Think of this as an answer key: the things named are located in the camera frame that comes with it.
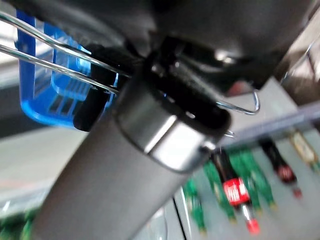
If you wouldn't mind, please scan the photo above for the blue plastic shopping basket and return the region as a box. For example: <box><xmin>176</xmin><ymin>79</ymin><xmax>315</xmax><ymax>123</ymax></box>
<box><xmin>0</xmin><ymin>8</ymin><xmax>261</xmax><ymax>139</ymax></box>

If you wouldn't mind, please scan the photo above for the black store shelf unit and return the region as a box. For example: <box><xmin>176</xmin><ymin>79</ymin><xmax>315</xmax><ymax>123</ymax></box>
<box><xmin>172</xmin><ymin>102</ymin><xmax>320</xmax><ymax>240</ymax></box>

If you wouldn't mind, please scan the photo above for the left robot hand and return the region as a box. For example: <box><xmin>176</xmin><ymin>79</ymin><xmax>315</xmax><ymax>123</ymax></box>
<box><xmin>7</xmin><ymin>0</ymin><xmax>317</xmax><ymax>240</ymax></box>

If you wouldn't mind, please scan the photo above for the Coca-Cola bottle red cap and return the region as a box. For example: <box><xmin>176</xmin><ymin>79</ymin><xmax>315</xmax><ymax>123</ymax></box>
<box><xmin>214</xmin><ymin>147</ymin><xmax>261</xmax><ymax>235</ymax></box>
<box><xmin>258</xmin><ymin>139</ymin><xmax>303</xmax><ymax>198</ymax></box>

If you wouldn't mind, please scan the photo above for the small yellow tea bottle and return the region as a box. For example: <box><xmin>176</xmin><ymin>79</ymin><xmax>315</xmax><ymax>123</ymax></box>
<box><xmin>287</xmin><ymin>129</ymin><xmax>320</xmax><ymax>173</ymax></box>

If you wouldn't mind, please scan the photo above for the clear plastic price rail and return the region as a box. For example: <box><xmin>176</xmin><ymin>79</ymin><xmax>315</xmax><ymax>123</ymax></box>
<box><xmin>217</xmin><ymin>102</ymin><xmax>320</xmax><ymax>148</ymax></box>

